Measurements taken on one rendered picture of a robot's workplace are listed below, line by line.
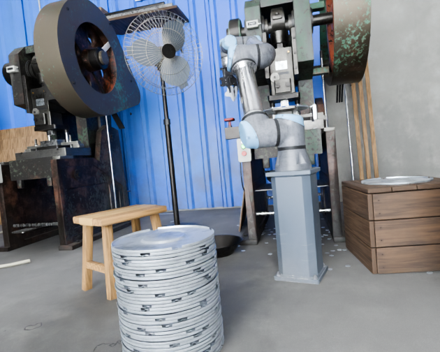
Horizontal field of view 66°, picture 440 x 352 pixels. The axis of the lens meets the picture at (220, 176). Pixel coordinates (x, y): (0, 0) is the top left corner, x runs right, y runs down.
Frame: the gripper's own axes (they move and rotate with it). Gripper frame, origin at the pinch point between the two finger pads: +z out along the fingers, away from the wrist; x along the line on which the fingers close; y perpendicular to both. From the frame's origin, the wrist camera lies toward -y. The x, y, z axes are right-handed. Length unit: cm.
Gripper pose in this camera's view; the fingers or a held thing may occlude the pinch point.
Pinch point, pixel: (234, 98)
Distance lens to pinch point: 209.0
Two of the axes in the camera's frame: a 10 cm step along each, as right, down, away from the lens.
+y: -7.3, 0.2, 6.9
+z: 1.1, 9.9, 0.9
